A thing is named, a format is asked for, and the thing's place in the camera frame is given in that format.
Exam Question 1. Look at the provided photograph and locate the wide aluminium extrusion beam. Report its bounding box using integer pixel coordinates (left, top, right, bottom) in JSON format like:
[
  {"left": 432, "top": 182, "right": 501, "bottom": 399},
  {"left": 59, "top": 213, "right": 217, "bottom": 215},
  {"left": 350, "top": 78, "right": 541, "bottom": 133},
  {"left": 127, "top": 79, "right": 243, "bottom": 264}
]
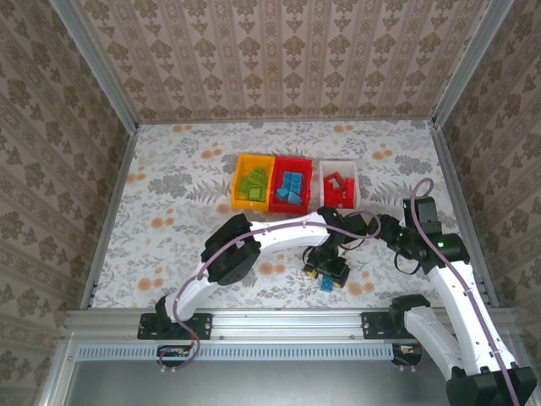
[{"left": 62, "top": 307, "right": 523, "bottom": 340}]

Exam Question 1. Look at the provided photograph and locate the red plastic bin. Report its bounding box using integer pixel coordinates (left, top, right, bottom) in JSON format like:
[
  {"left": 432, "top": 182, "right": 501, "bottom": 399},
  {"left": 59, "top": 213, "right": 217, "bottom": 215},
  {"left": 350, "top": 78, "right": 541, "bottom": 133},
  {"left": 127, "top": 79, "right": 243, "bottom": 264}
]
[{"left": 269, "top": 156, "right": 314, "bottom": 214}]

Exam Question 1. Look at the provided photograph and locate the white plastic bin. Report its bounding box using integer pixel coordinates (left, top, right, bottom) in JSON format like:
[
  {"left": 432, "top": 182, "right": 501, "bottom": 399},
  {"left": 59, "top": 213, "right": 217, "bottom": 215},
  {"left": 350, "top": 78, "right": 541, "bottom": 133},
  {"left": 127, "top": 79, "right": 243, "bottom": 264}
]
[{"left": 318, "top": 159, "right": 360, "bottom": 211}]

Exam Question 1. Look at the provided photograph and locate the black connector module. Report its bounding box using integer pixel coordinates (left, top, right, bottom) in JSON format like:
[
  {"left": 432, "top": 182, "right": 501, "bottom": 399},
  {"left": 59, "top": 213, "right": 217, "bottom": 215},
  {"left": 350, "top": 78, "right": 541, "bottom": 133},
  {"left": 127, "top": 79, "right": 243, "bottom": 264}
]
[
  {"left": 156, "top": 344, "right": 192, "bottom": 367},
  {"left": 391, "top": 343, "right": 424, "bottom": 366}
]

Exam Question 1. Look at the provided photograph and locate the grey metal panel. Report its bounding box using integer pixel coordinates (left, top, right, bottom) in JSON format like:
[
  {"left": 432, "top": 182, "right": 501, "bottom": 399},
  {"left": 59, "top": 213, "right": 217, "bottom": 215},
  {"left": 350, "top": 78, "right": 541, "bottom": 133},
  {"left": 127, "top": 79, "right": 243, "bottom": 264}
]
[{"left": 63, "top": 359, "right": 457, "bottom": 406}]

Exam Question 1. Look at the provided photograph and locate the yellow plastic bin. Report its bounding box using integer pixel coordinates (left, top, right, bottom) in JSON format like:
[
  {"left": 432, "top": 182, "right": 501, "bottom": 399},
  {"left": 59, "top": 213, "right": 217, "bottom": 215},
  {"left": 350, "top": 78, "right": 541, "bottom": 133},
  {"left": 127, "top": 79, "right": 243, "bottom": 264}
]
[{"left": 231, "top": 153, "right": 276, "bottom": 211}]

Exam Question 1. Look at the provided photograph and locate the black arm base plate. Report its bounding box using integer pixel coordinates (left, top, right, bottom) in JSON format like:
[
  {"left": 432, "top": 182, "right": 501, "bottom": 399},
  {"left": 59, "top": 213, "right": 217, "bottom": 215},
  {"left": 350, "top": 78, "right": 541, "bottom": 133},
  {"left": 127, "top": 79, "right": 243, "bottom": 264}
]
[
  {"left": 137, "top": 312, "right": 213, "bottom": 341},
  {"left": 361, "top": 311, "right": 407, "bottom": 340}
]

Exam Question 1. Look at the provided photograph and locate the aluminium side rail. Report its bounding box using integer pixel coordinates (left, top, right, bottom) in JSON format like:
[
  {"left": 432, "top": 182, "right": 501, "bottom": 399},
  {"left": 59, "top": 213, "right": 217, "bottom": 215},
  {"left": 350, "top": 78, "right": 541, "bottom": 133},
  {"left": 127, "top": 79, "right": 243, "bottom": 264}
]
[
  {"left": 427, "top": 121, "right": 500, "bottom": 308},
  {"left": 79, "top": 126, "right": 139, "bottom": 310}
]

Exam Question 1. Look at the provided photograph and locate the slotted grey cable duct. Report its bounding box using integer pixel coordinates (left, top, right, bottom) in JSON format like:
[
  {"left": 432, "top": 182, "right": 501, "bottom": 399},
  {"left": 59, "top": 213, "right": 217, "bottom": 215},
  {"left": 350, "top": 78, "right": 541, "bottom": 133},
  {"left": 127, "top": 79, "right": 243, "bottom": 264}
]
[{"left": 78, "top": 343, "right": 396, "bottom": 362}]

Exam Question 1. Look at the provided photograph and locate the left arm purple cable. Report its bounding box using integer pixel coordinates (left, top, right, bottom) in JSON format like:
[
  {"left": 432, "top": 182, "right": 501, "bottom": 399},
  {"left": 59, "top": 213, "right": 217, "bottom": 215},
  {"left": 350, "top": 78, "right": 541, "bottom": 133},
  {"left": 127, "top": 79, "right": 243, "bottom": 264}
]
[{"left": 158, "top": 213, "right": 385, "bottom": 376}]

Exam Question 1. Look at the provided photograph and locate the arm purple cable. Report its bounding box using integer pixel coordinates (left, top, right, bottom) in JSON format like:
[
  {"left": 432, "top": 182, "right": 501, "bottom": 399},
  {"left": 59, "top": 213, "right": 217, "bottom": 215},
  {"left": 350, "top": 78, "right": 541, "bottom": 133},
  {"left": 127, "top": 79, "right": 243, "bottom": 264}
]
[
  {"left": 158, "top": 213, "right": 385, "bottom": 376},
  {"left": 409, "top": 177, "right": 523, "bottom": 406}
]

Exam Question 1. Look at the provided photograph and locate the thin aluminium wall rail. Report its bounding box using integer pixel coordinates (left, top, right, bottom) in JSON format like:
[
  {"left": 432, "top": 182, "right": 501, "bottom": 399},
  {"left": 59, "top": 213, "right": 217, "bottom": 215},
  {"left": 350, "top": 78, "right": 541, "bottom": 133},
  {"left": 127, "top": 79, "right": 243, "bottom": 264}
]
[{"left": 138, "top": 117, "right": 433, "bottom": 126}]

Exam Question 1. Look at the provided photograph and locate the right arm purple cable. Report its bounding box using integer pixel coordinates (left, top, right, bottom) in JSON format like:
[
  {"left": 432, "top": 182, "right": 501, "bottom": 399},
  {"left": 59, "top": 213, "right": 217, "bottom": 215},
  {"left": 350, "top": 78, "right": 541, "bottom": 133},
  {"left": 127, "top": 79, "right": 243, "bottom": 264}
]
[{"left": 409, "top": 177, "right": 523, "bottom": 406}]

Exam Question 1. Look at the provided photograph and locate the aluminium corner post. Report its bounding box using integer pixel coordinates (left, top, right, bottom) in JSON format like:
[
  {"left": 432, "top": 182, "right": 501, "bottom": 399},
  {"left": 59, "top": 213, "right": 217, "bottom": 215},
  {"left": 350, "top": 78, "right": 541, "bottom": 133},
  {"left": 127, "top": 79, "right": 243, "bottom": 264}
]
[
  {"left": 49, "top": 0, "right": 139, "bottom": 133},
  {"left": 431, "top": 0, "right": 516, "bottom": 128}
]

